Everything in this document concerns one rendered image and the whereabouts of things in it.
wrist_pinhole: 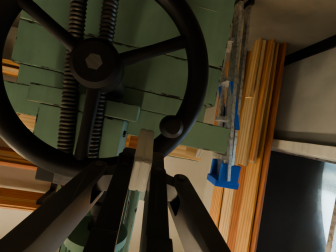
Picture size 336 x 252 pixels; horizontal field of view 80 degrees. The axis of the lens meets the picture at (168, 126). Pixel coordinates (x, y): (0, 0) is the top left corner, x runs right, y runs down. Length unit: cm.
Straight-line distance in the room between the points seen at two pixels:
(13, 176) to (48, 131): 296
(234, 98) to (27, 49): 106
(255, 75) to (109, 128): 158
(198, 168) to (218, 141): 265
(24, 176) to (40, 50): 284
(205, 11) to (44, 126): 40
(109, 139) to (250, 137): 153
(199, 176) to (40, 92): 289
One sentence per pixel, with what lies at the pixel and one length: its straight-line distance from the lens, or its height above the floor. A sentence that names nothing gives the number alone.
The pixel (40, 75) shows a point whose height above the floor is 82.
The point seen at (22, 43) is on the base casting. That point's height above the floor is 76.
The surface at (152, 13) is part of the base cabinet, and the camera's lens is 50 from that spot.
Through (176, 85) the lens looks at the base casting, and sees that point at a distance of 46.
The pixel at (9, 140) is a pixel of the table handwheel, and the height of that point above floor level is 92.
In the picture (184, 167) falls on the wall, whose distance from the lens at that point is 305.
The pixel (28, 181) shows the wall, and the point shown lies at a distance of 328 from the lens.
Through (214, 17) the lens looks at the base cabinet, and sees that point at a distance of 53.
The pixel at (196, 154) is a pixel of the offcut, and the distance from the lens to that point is 56.
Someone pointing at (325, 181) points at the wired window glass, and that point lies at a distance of 174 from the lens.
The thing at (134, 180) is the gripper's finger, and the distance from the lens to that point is 17.
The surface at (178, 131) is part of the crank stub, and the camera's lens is 20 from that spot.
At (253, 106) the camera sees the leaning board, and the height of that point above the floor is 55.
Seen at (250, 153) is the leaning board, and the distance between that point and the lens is 179.
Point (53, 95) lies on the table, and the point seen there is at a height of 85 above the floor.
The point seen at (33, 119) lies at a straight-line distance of 67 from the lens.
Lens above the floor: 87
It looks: 1 degrees down
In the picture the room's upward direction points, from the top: 168 degrees counter-clockwise
